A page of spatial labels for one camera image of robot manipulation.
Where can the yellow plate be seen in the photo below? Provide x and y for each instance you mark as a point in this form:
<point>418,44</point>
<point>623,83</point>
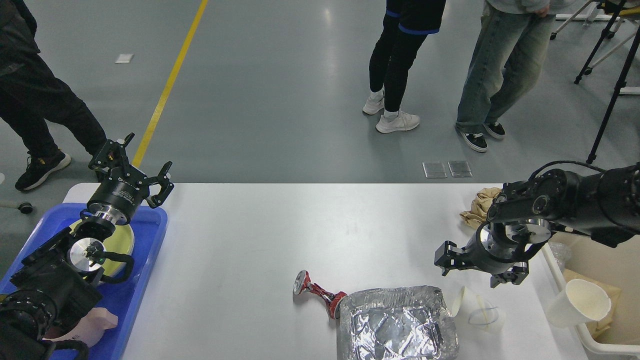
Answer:
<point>122,242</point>

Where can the metal floor socket plate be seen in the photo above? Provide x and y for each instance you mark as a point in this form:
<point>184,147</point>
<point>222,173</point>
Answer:
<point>441,170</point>

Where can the aluminium foil container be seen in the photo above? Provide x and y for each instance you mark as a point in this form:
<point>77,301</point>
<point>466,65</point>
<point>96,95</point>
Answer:
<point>404,323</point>

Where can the black camera tripod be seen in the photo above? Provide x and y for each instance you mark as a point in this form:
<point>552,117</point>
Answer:
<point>612,7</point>

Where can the crushed red can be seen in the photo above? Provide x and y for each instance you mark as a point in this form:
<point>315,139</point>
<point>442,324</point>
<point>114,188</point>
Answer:
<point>303,284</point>

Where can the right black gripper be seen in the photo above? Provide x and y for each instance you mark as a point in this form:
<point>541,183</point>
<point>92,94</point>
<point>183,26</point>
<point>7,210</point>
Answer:
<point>500,249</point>

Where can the blue plastic tray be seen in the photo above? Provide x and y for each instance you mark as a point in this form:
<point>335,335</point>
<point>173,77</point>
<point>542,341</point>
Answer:
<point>123,300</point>

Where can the crumpled brown paper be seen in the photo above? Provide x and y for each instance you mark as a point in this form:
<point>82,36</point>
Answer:
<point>477,215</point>

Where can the white rolling chair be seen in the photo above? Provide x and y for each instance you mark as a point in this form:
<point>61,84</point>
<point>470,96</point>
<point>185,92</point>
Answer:
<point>590,12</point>

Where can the pink mug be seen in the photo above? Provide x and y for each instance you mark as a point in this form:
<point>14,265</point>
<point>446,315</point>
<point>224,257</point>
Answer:
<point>89,330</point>

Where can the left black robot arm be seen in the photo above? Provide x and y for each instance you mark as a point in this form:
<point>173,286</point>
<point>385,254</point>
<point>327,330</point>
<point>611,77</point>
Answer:
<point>58,282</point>

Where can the brown paper bag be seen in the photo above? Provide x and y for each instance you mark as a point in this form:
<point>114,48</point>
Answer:
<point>598,328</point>

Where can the beige plastic bin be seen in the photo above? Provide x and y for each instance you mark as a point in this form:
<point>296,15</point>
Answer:
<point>619,267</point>

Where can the clear plastic sheet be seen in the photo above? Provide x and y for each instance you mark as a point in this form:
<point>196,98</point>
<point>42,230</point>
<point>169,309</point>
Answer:
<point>561,252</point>

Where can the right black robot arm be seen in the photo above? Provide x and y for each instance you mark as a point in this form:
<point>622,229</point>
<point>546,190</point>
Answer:
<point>603,206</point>

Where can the person with white sneakers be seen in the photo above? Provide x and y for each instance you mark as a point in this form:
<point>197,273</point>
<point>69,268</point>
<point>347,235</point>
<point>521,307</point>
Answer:
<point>405,26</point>

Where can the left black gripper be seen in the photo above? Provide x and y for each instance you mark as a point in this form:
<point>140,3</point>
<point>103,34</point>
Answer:
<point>116,200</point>

